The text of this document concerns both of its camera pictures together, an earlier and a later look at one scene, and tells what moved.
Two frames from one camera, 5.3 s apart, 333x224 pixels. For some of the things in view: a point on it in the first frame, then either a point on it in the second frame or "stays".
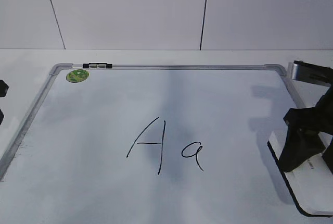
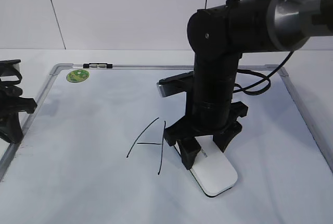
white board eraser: (310, 184) → (213, 172)
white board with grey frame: (107, 143) stays
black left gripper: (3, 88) → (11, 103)
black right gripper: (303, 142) → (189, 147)
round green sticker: (77, 75) stays
